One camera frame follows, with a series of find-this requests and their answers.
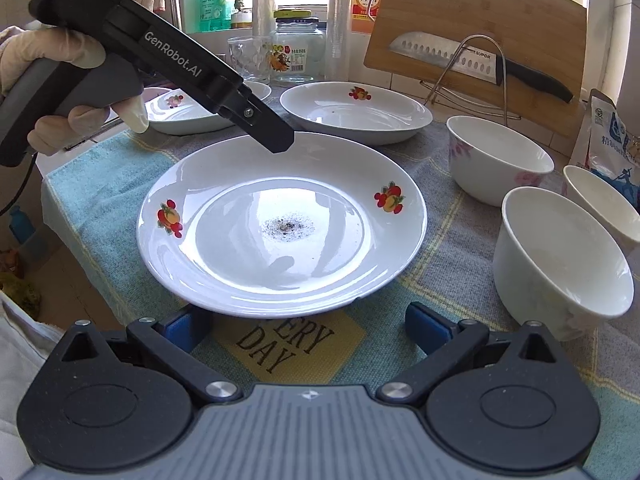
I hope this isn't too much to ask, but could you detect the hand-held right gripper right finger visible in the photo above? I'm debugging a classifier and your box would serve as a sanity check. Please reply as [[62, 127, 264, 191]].
[[376, 302, 558, 406]]

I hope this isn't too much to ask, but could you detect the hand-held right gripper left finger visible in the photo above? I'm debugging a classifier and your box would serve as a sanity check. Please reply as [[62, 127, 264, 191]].
[[60, 305, 240, 406]]

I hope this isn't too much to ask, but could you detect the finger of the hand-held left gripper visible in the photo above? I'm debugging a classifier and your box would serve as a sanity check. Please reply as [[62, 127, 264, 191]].
[[216, 80, 295, 155]]

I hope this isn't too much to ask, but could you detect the large white fruit-print plate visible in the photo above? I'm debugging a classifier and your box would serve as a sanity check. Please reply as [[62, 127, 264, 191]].
[[136, 133, 428, 318]]

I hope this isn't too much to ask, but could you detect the white pink-flower bowl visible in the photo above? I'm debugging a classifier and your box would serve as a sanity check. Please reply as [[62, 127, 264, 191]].
[[446, 115, 556, 194], [562, 165, 640, 253], [493, 186, 636, 342]]

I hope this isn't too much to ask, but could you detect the person's left hand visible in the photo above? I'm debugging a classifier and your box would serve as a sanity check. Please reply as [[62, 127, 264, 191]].
[[0, 25, 151, 156]]

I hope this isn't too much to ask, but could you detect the metal faucet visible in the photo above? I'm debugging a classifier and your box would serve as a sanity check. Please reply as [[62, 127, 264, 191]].
[[159, 0, 184, 28]]

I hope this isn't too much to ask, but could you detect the clear drinking glass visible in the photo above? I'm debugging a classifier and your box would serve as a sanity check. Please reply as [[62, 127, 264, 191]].
[[228, 36, 273, 85]]

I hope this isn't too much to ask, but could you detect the glass jar yellow lid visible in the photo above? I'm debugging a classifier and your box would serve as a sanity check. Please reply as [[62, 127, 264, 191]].
[[270, 10, 326, 86]]

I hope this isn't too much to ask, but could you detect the printed plaid table cloth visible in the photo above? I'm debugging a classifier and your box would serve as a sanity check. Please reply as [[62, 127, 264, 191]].
[[41, 82, 640, 480]]

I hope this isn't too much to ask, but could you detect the white plastic bag roll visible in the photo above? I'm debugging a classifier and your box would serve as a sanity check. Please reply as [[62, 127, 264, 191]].
[[252, 0, 277, 38]]

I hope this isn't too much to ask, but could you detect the tall clear plastic roll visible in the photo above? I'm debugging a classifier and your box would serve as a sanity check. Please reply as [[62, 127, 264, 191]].
[[327, 0, 356, 83]]

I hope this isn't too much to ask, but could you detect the white cloth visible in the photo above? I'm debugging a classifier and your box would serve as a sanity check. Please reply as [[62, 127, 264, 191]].
[[0, 287, 76, 466]]

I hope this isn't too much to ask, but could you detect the small blue bottle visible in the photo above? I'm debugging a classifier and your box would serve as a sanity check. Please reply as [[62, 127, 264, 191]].
[[7, 205, 37, 246]]

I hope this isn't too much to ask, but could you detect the white seasoning bag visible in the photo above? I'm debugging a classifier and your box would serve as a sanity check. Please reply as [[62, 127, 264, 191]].
[[570, 89, 608, 168]]

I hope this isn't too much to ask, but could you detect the bamboo cutting board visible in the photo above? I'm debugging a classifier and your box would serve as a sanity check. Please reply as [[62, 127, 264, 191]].
[[363, 0, 588, 158]]

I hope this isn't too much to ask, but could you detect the blue white salt bag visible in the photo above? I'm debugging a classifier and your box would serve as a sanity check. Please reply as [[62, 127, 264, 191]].
[[587, 97, 640, 201]]

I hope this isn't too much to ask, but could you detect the black-handled kitchen knife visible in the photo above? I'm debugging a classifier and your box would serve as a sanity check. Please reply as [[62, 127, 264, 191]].
[[388, 31, 575, 104]]

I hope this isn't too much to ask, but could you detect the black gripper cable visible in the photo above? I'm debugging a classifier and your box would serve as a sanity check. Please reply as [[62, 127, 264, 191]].
[[0, 152, 38, 213]]

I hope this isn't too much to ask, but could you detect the metal wire rack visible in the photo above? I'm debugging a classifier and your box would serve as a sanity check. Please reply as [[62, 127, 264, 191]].
[[419, 34, 522, 122]]

